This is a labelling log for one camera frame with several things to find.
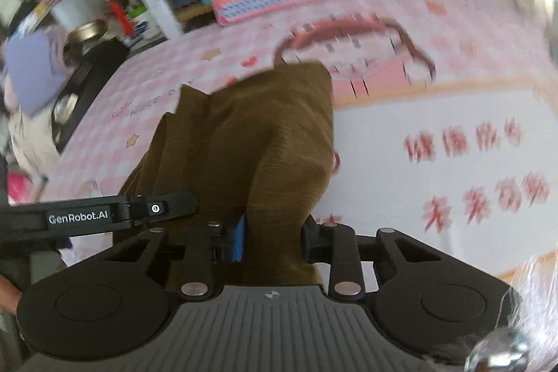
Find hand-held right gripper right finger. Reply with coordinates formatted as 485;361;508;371
300;215;454;303

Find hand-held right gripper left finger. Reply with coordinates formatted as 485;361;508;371
93;215;246;303

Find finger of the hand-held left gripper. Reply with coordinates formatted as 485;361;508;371
126;191;201;225

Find olive brown pants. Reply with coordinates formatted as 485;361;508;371
113;60;336;290

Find person's left forearm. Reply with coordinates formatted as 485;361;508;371
0;274;23;312

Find black device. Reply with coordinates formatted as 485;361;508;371
51;40;130;151

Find lavender cloth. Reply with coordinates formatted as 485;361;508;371
3;28;71;116

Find gold metal bowl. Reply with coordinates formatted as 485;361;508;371
67;20;111;44

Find red tassel ornament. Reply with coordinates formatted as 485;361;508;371
105;0;132;36

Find white fluffy cuff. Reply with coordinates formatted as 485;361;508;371
466;254;558;372

